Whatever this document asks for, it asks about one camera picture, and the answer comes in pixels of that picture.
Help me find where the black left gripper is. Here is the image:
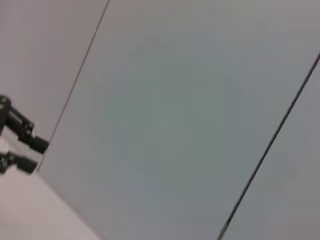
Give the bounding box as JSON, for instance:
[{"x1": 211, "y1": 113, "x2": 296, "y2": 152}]
[{"x1": 0, "y1": 94, "x2": 50, "y2": 175}]

